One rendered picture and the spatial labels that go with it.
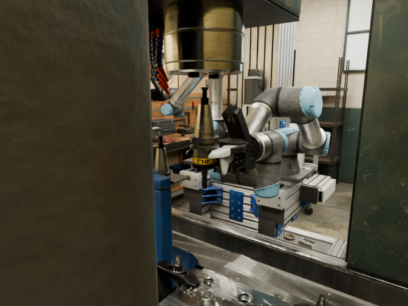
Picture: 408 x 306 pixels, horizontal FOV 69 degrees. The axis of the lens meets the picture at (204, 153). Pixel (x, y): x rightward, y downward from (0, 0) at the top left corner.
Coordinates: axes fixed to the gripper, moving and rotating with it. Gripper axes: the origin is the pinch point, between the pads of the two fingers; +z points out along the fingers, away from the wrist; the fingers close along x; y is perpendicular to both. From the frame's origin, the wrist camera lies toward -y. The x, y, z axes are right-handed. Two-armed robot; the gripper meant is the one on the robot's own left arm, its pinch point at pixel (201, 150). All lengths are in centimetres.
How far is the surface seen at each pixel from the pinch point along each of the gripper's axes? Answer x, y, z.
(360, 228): -19, 36, -67
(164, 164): 21.1, 8.1, -8.2
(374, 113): -19, -6, -67
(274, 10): -10.5, -28.0, -9.5
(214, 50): -6.3, -19.5, 4.0
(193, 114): 287, 22, -309
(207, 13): -5.5, -25.5, 5.0
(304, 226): 74, 130, -258
